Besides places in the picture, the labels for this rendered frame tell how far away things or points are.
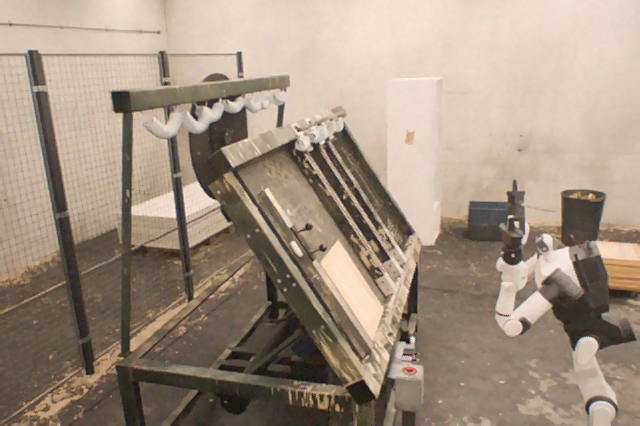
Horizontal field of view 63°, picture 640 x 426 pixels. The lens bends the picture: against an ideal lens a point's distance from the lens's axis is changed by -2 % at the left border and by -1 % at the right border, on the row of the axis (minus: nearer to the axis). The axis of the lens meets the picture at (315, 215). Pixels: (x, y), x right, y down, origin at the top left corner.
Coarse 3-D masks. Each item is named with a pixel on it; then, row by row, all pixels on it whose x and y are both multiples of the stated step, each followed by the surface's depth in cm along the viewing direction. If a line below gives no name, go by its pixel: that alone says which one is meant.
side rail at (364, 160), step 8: (344, 128) 426; (344, 136) 428; (352, 136) 430; (352, 144) 428; (352, 152) 430; (360, 152) 428; (360, 160) 429; (368, 160) 433; (368, 168) 429; (376, 176) 429; (376, 184) 431; (384, 184) 435; (384, 192) 431; (392, 200) 432; (392, 208) 433; (400, 216) 433; (408, 224) 434; (408, 232) 435
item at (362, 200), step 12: (324, 144) 362; (336, 156) 362; (336, 168) 364; (348, 180) 364; (360, 192) 365; (360, 204) 366; (372, 216) 366; (384, 228) 369; (384, 240) 369; (396, 252) 369
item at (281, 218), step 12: (264, 192) 255; (276, 216) 256; (288, 228) 256; (312, 264) 258; (324, 276) 260; (324, 288) 260; (336, 300) 260; (348, 312) 262; (348, 324) 262; (360, 336) 262; (372, 348) 264
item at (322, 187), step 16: (320, 128) 312; (304, 160) 315; (320, 176) 317; (320, 192) 318; (336, 208) 318; (352, 224) 321; (352, 240) 321; (368, 256) 321; (384, 272) 324; (384, 288) 324
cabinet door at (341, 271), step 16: (336, 240) 303; (336, 256) 290; (336, 272) 280; (352, 272) 298; (336, 288) 271; (352, 288) 287; (368, 288) 304; (352, 304) 276; (368, 304) 294; (368, 320) 283; (368, 336) 274
